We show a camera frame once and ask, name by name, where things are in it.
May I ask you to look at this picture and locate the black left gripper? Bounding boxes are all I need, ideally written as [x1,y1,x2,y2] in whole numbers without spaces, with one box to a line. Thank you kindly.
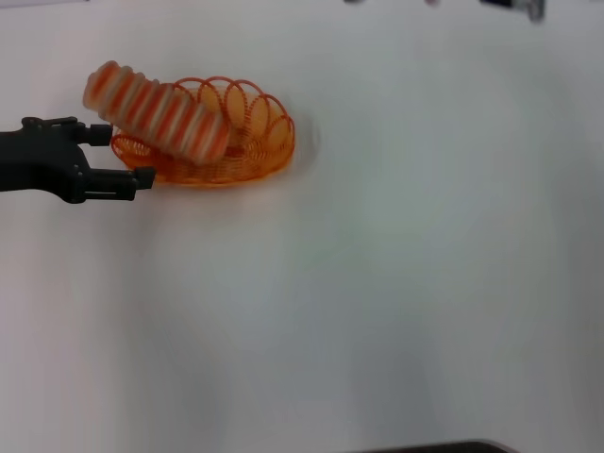
[0,116,158,206]

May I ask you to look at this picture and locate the orange wire basket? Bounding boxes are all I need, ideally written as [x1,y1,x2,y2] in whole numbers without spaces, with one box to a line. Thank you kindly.
[109,75,297,190]

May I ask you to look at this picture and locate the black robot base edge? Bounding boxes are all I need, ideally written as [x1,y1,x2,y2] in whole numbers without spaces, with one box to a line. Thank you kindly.
[362,440,513,453]

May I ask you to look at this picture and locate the orange striped toy bread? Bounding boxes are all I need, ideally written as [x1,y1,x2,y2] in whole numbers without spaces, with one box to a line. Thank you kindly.
[82,59,232,165]

